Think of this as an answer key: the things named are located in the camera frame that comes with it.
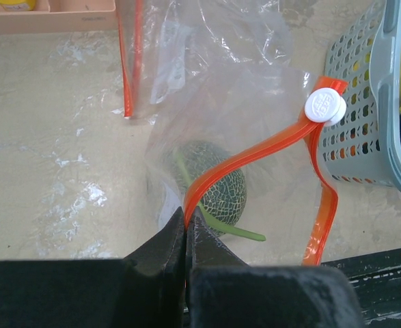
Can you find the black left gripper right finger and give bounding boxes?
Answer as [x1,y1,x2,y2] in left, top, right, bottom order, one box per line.
[186,209,364,327]

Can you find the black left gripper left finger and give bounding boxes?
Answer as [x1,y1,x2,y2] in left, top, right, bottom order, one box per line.
[0,209,186,327]

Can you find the green netted melon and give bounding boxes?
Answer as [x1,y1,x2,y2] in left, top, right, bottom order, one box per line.
[166,140,266,242]

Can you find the clear zip bag orange zipper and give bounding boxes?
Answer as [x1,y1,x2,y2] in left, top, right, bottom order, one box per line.
[146,64,348,265]

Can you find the light blue plastic basket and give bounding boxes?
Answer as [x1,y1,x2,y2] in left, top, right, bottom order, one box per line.
[319,1,401,192]

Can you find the pink plastic file organizer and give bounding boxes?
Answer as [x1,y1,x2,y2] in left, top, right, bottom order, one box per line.
[0,0,117,35]

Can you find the yellow block in organizer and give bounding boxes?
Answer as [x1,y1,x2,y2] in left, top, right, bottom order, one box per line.
[0,0,36,12]

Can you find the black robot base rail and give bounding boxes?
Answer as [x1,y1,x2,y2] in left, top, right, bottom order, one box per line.
[322,248,401,327]

